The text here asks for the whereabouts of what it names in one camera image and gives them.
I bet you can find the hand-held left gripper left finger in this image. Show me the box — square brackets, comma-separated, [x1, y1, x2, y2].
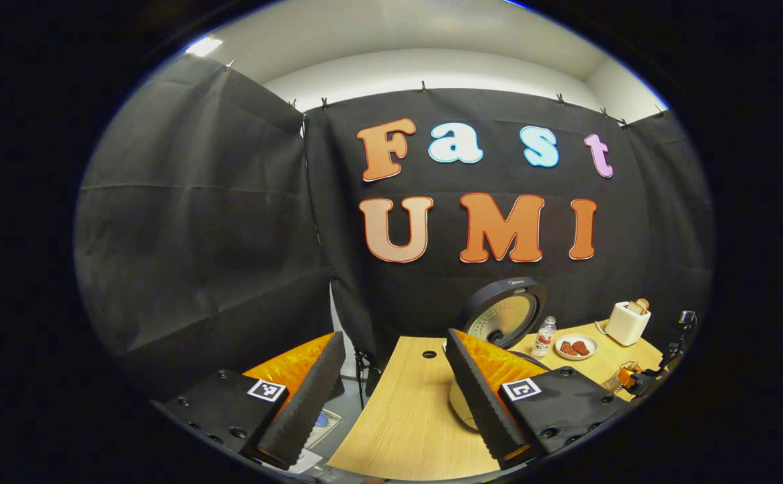
[151, 331, 347, 471]

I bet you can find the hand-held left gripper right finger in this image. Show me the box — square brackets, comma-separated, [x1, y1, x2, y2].
[445, 328, 624, 470]

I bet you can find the black rice cooker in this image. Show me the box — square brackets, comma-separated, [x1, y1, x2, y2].
[448, 277, 553, 431]

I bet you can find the white toaster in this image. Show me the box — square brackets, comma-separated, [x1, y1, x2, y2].
[596, 300, 652, 347]

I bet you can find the white round plate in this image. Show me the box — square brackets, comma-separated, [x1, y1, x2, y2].
[554, 334, 599, 361]

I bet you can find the thin black floor stand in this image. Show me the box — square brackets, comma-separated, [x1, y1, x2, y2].
[354, 350, 373, 407]

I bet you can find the small clear bottle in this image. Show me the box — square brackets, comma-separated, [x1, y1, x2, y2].
[532, 316, 557, 358]

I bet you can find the black backdrop cloth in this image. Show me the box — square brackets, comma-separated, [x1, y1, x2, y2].
[74, 54, 714, 397]

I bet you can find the ceiling light panel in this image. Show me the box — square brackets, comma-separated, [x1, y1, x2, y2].
[185, 36, 224, 57]

